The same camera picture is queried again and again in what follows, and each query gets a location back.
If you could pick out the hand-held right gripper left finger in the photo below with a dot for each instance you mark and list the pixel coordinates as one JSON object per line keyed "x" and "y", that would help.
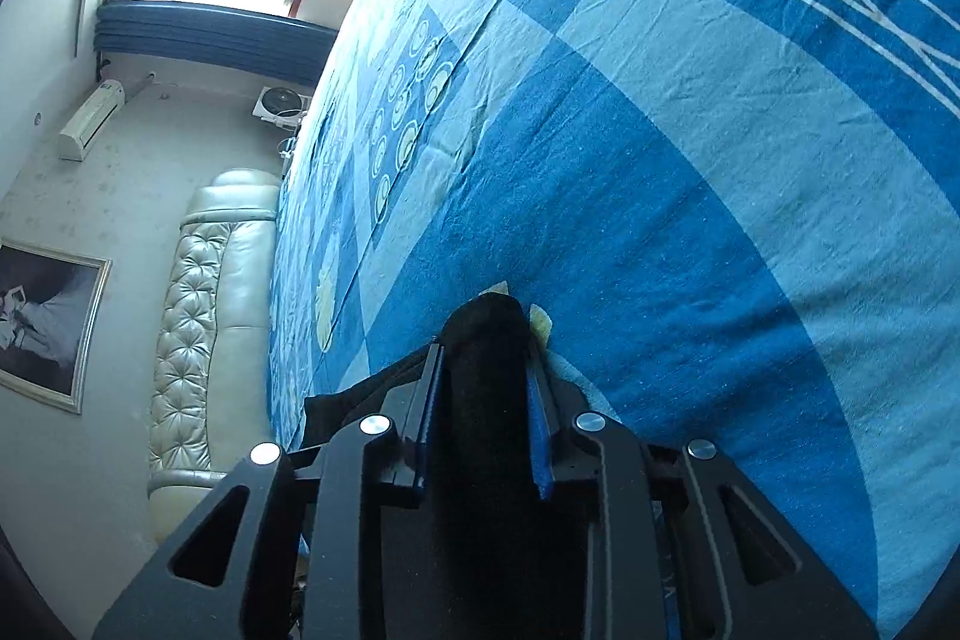
{"x": 420, "y": 419}

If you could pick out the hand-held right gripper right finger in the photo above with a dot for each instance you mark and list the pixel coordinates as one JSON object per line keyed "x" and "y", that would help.
{"x": 538, "y": 430}

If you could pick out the black pants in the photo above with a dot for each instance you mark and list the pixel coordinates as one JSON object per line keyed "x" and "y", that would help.
{"x": 480, "y": 460}

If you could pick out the cream tufted leather headboard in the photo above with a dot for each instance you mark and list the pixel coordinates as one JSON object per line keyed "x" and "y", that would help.
{"x": 206, "y": 332}

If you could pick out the blue patterned bed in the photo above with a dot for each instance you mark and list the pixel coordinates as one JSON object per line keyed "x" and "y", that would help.
{"x": 637, "y": 160}

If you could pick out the white box fan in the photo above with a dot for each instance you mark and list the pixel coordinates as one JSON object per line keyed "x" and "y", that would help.
{"x": 280, "y": 105}

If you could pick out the blue curtain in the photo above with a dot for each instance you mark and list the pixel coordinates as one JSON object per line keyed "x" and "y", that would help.
{"x": 217, "y": 31}

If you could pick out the framed wall picture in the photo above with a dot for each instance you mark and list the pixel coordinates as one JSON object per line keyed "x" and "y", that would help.
{"x": 41, "y": 325}

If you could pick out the white wall air conditioner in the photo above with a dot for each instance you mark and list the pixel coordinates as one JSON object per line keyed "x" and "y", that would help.
{"x": 91, "y": 119}

